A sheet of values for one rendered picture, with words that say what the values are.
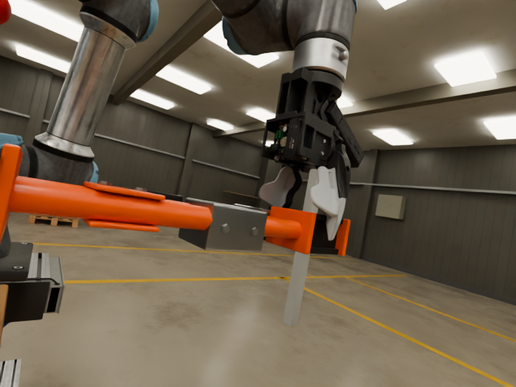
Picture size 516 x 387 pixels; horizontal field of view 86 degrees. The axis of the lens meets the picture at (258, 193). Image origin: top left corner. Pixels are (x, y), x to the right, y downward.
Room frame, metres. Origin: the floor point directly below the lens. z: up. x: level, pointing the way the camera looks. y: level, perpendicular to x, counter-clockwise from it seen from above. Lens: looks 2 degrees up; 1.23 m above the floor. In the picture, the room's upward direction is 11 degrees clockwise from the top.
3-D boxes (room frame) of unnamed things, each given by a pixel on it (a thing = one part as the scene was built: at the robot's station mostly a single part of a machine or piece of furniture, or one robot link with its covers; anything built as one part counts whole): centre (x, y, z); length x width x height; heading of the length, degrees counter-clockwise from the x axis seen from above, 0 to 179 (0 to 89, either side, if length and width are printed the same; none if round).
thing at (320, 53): (0.38, -0.05, 1.43); 0.08 x 0.08 x 0.05
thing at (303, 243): (0.38, -0.08, 1.20); 0.08 x 0.07 x 0.05; 130
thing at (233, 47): (0.41, 0.05, 1.50); 0.11 x 0.11 x 0.08; 64
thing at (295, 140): (0.37, -0.05, 1.34); 0.09 x 0.08 x 0.12; 130
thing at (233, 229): (0.30, 0.03, 1.20); 0.07 x 0.07 x 0.04; 40
